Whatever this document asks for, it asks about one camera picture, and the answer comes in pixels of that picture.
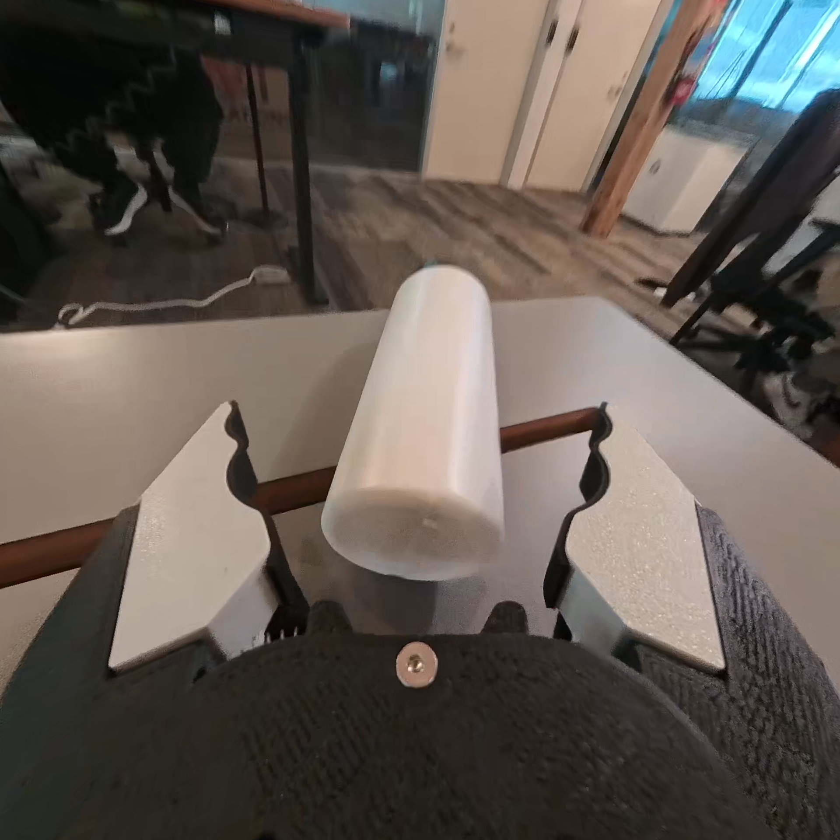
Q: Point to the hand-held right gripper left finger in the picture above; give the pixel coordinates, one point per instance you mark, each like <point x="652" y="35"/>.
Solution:
<point x="190" y="558"/>

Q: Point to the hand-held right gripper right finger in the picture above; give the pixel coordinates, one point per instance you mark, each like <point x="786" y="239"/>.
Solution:
<point x="643" y="558"/>

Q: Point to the white bottle black cap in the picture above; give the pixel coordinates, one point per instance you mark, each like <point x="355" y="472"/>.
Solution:
<point x="426" y="426"/>

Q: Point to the black office chair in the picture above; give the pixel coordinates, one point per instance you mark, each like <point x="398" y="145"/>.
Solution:
<point x="774" y="216"/>

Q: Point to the white cabinet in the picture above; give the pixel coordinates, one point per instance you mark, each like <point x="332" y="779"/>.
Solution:
<point x="689" y="177"/>

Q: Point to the white door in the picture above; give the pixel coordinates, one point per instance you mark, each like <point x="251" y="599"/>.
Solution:
<point x="590" y="92"/>
<point x="479" y="85"/>

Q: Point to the red fire extinguisher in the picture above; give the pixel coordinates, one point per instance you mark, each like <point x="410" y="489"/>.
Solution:
<point x="684" y="88"/>

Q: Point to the long wooden desk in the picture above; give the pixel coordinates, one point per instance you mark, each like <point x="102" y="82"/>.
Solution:
<point x="295" y="98"/>

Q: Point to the wooden post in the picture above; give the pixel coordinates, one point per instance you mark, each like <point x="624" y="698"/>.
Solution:
<point x="649" y="118"/>

